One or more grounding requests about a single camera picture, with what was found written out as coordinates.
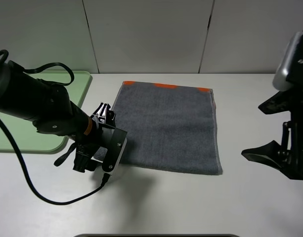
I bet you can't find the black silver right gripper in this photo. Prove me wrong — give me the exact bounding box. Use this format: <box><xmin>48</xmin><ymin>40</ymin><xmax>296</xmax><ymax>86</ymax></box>
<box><xmin>241</xmin><ymin>30</ymin><xmax>303</xmax><ymax>180</ymax></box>

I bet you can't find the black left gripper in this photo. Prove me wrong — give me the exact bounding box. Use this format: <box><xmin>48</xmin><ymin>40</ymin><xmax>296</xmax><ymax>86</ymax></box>
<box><xmin>91</xmin><ymin>102</ymin><xmax>127</xmax><ymax>175</ymax></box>

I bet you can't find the grey towel with orange patches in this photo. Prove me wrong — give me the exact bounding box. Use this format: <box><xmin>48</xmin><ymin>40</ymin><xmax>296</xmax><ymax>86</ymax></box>
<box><xmin>93</xmin><ymin>80</ymin><xmax>224</xmax><ymax>176</ymax></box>

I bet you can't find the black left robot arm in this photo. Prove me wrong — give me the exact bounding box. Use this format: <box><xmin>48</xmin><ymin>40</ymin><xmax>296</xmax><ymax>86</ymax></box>
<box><xmin>0</xmin><ymin>59</ymin><xmax>127</xmax><ymax>174</ymax></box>

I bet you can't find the light green plastic tray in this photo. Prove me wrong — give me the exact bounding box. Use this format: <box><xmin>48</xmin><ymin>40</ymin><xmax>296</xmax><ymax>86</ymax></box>
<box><xmin>0</xmin><ymin>71</ymin><xmax>91</xmax><ymax>154</ymax></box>

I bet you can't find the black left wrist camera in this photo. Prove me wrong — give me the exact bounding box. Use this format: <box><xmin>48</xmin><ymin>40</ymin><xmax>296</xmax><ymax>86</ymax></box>
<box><xmin>73</xmin><ymin>144</ymin><xmax>102</xmax><ymax>173</ymax></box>

